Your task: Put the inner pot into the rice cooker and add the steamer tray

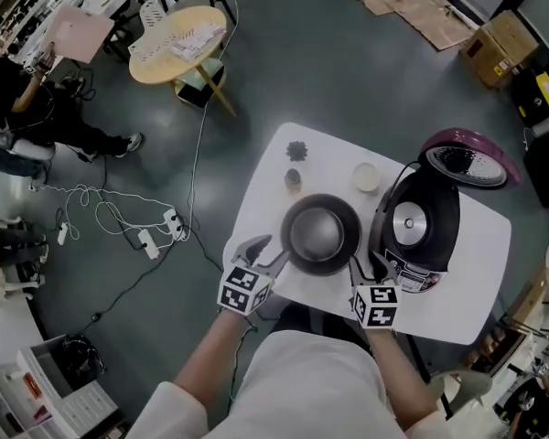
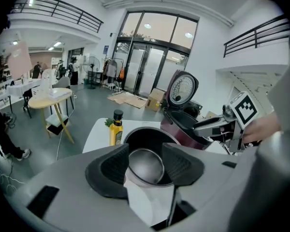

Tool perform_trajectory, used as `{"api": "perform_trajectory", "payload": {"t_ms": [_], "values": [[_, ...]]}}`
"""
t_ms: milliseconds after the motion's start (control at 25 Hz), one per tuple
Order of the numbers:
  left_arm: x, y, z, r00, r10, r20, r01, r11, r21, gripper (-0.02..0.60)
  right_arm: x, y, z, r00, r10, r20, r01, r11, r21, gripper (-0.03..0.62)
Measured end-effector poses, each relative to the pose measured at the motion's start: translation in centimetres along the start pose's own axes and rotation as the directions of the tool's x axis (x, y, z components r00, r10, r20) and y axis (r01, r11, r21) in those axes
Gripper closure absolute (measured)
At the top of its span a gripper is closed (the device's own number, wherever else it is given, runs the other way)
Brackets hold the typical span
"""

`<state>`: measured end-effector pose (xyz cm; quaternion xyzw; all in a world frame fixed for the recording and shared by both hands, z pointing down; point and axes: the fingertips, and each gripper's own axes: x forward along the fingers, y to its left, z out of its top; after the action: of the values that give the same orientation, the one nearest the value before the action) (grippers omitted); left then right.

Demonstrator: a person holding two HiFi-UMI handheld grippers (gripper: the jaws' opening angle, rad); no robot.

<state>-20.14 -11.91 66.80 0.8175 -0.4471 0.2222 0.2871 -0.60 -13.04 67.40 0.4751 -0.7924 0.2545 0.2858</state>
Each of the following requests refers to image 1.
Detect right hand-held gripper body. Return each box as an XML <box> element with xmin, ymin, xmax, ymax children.
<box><xmin>350</xmin><ymin>272</ymin><xmax>403</xmax><ymax>331</ymax></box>

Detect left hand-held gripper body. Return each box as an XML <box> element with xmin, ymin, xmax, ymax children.
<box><xmin>217</xmin><ymin>259</ymin><xmax>275</xmax><ymax>316</ymax></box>

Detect black metal pot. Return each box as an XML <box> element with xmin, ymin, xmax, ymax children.
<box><xmin>279</xmin><ymin>192</ymin><xmax>363</xmax><ymax>277</ymax></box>

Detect purple and black rice cooker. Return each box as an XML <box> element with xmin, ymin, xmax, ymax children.
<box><xmin>367</xmin><ymin>127</ymin><xmax>524</xmax><ymax>295</ymax></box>

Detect person's right forearm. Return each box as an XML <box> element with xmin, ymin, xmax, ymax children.
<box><xmin>367</xmin><ymin>326</ymin><xmax>436</xmax><ymax>430</ymax></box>

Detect person's left forearm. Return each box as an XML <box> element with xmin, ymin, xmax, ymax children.
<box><xmin>172</xmin><ymin>309</ymin><xmax>258</xmax><ymax>398</ymax></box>

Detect small white round bowl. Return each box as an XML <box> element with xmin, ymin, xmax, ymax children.
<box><xmin>351</xmin><ymin>161</ymin><xmax>382</xmax><ymax>194</ymax></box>

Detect person's white shirt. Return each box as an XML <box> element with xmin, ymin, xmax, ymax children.
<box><xmin>126</xmin><ymin>328</ymin><xmax>457</xmax><ymax>439</ymax></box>

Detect white plastic chair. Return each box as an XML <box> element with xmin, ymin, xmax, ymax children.
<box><xmin>426</xmin><ymin>367</ymin><xmax>494</xmax><ymax>416</ymax></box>

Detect round wooden side table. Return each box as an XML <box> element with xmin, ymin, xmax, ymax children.
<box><xmin>127</xmin><ymin>5</ymin><xmax>238</xmax><ymax>118</ymax></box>

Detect stack of printed papers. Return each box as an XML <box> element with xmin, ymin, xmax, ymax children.
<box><xmin>170</xmin><ymin>21</ymin><xmax>228</xmax><ymax>61</ymax></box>

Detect white shelf cabinet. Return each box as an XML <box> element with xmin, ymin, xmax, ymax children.
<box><xmin>0</xmin><ymin>333</ymin><xmax>121</xmax><ymax>439</ymax></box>

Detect yellow and black box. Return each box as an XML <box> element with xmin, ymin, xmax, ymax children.
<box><xmin>511</xmin><ymin>68</ymin><xmax>549</xmax><ymax>128</ymax></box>

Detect brown cardboard box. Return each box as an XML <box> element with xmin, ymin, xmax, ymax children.
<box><xmin>458</xmin><ymin>10</ymin><xmax>541</xmax><ymax>91</ymax></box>

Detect white perforated chair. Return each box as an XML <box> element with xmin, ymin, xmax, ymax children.
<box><xmin>138</xmin><ymin>0</ymin><xmax>171</xmax><ymax>32</ymax></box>

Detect flattened cardboard sheets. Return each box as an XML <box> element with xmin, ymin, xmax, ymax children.
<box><xmin>337</xmin><ymin>0</ymin><xmax>480</xmax><ymax>52</ymax></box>

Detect pink square board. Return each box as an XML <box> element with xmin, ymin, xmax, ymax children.
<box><xmin>40</xmin><ymin>5</ymin><xmax>116</xmax><ymax>65</ymax></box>

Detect black floor cable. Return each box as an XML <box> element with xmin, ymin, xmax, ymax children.
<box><xmin>75</xmin><ymin>219</ymin><xmax>225</xmax><ymax>337</ymax></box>

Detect tangled white cable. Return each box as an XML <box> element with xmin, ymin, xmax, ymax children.
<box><xmin>29</xmin><ymin>183</ymin><xmax>178</xmax><ymax>252</ymax></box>

